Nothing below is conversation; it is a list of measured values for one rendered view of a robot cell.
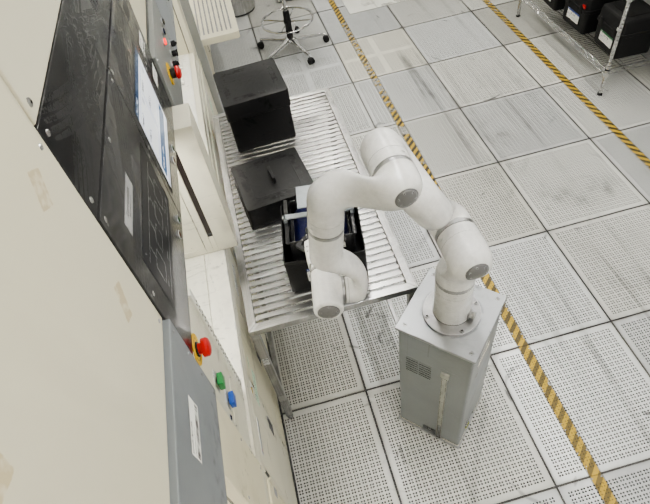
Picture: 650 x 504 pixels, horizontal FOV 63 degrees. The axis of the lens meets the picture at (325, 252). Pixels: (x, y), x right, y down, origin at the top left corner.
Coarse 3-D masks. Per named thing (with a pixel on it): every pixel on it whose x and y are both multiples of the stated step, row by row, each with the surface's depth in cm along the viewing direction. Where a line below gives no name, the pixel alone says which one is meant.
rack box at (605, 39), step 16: (624, 0) 344; (640, 0) 341; (608, 16) 342; (640, 16) 330; (608, 32) 346; (624, 32) 332; (640, 32) 334; (608, 48) 350; (624, 48) 342; (640, 48) 344
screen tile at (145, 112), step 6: (144, 108) 117; (144, 114) 115; (150, 114) 122; (144, 120) 114; (144, 126) 112; (156, 126) 125; (156, 132) 123; (156, 138) 122; (156, 144) 120; (156, 150) 118
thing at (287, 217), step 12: (300, 192) 173; (288, 204) 187; (300, 204) 170; (288, 216) 178; (300, 216) 177; (348, 216) 185; (288, 228) 177; (348, 228) 181; (288, 240) 174; (348, 240) 174; (300, 252) 177
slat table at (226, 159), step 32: (320, 96) 263; (320, 128) 246; (224, 160) 240; (320, 160) 231; (352, 160) 229; (384, 224) 203; (256, 256) 201; (384, 256) 193; (256, 288) 191; (288, 288) 189; (384, 288) 249; (416, 288) 184; (256, 320) 182; (288, 320) 181; (288, 416) 237
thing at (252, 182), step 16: (256, 160) 221; (272, 160) 220; (288, 160) 218; (240, 176) 216; (256, 176) 215; (272, 176) 209; (288, 176) 212; (304, 176) 211; (240, 192) 210; (256, 192) 209; (272, 192) 207; (288, 192) 206; (256, 208) 203; (272, 208) 206; (256, 224) 209
